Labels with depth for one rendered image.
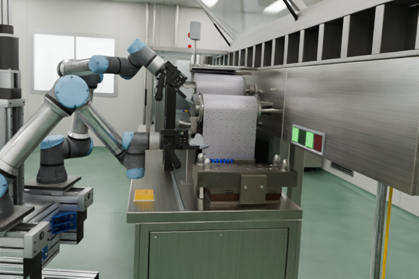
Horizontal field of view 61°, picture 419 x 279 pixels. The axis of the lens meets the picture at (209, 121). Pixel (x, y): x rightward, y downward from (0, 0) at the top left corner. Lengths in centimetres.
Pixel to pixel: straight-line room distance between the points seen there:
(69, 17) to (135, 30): 120
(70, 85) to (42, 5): 606
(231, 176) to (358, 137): 54
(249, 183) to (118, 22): 602
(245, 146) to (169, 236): 51
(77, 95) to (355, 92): 93
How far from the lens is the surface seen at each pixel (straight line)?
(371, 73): 101
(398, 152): 92
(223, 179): 138
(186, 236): 137
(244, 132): 157
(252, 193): 140
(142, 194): 143
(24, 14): 746
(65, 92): 137
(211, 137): 154
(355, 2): 113
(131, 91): 706
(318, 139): 122
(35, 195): 206
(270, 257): 148
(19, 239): 156
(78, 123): 200
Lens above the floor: 136
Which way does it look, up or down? 6 degrees down
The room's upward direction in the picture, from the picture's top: 3 degrees clockwise
